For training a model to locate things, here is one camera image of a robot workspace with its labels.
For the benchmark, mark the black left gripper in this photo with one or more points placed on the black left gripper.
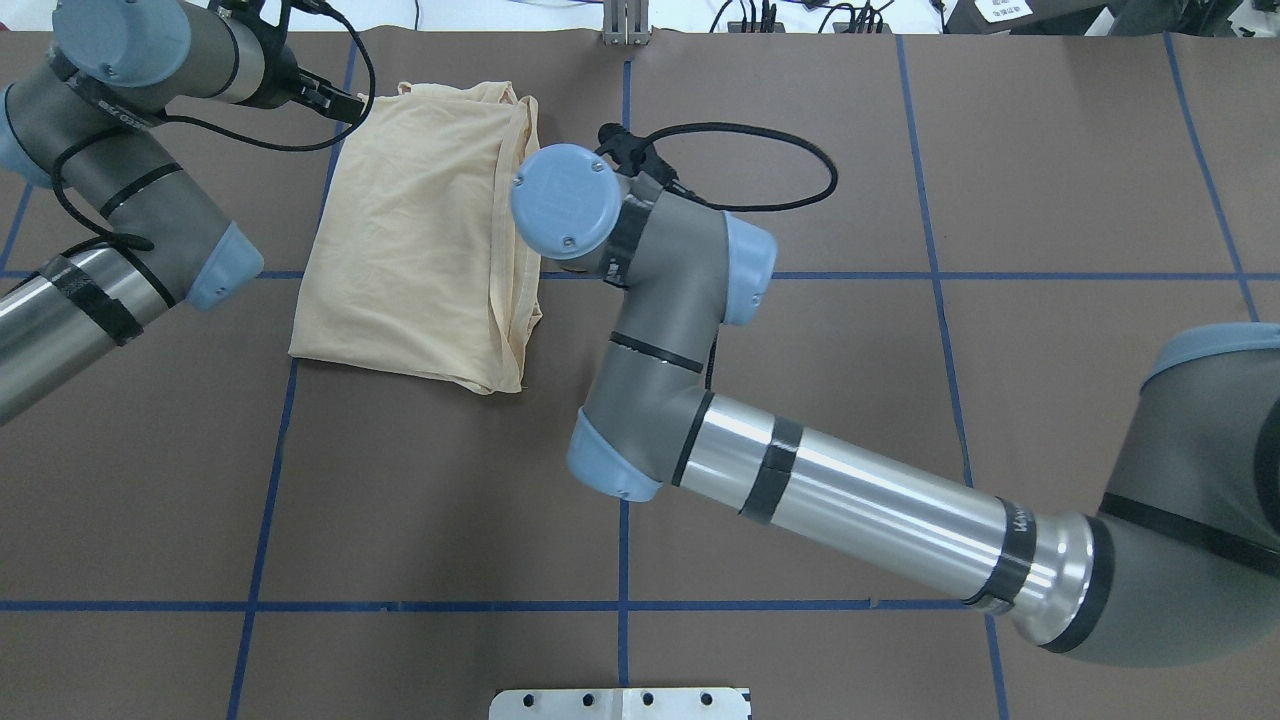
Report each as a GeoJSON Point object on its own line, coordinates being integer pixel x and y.
{"type": "Point", "coordinates": [282, 84]}

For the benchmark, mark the beige long-sleeve graphic t-shirt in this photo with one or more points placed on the beige long-sleeve graphic t-shirt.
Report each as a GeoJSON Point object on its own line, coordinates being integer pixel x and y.
{"type": "Point", "coordinates": [417, 267]}

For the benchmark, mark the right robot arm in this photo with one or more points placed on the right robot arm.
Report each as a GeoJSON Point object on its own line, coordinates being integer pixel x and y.
{"type": "Point", "coordinates": [1177, 566]}

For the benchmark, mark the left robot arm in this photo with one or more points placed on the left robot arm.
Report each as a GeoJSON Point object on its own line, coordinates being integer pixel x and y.
{"type": "Point", "coordinates": [80, 125]}

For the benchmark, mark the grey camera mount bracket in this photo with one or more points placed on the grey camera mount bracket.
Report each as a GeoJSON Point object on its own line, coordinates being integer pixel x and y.
{"type": "Point", "coordinates": [626, 23]}

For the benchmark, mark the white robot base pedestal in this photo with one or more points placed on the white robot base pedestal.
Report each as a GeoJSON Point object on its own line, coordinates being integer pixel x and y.
{"type": "Point", "coordinates": [623, 703]}

